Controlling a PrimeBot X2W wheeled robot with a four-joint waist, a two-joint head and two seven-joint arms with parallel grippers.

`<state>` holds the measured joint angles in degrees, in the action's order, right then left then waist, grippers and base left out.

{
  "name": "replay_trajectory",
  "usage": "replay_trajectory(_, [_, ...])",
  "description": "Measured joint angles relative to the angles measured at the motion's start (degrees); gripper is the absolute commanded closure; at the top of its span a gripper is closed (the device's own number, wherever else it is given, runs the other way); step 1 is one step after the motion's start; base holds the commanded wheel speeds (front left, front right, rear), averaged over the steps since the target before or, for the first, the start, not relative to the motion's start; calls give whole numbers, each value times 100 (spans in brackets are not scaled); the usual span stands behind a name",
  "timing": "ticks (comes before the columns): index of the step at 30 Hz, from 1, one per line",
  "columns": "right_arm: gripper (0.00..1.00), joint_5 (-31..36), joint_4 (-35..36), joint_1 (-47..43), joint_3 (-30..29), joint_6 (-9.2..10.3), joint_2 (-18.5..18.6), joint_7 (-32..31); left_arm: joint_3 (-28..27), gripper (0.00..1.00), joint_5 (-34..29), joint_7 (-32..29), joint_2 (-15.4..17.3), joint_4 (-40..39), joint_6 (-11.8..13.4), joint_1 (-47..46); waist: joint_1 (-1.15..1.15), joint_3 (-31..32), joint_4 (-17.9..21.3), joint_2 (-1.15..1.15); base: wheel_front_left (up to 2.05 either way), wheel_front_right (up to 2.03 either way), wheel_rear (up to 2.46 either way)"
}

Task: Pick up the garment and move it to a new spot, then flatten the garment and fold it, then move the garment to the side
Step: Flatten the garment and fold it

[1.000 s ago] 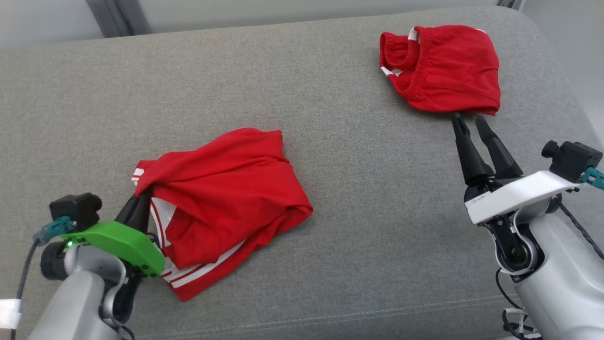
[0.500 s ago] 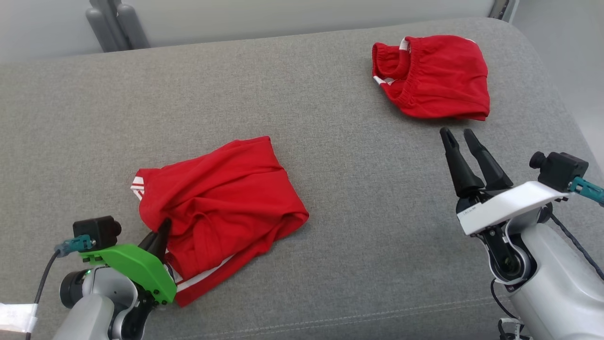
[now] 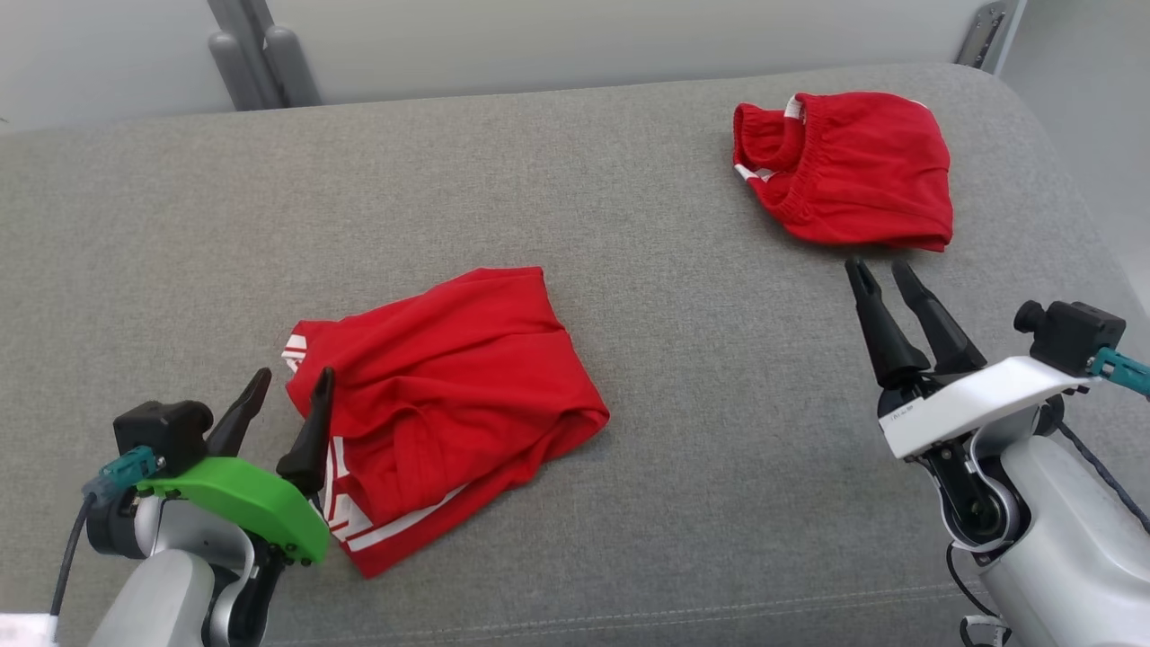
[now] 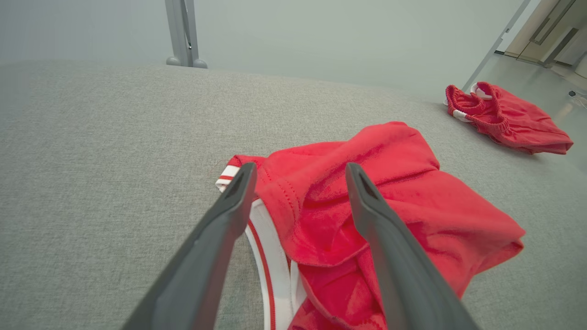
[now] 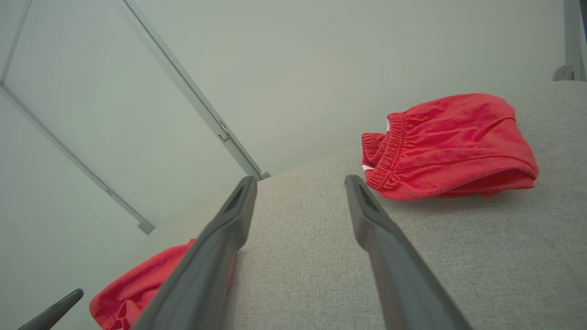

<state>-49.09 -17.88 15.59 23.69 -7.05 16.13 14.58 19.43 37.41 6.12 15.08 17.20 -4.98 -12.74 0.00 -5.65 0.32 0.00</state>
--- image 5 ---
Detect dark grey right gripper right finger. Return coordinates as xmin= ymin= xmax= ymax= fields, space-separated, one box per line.
xmin=343 ymin=174 xmax=474 ymax=330

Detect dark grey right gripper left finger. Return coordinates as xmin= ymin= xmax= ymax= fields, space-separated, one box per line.
xmin=132 ymin=175 xmax=259 ymax=330

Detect red basketball jersey white trim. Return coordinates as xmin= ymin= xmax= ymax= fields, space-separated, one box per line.
xmin=89 ymin=238 xmax=238 ymax=330

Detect grey metal bracket right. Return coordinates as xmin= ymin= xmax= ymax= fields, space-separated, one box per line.
xmin=553 ymin=0 xmax=587 ymax=82

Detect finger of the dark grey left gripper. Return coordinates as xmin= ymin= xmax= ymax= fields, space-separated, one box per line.
xmin=17 ymin=288 xmax=85 ymax=330

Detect grey partition frame rail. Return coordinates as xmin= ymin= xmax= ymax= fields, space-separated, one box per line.
xmin=0 ymin=0 xmax=155 ymax=236

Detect red shorts with white stripe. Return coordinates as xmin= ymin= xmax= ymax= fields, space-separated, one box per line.
xmin=361 ymin=93 xmax=540 ymax=202

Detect grey partition post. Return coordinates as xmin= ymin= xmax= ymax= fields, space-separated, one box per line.
xmin=120 ymin=0 xmax=272 ymax=181

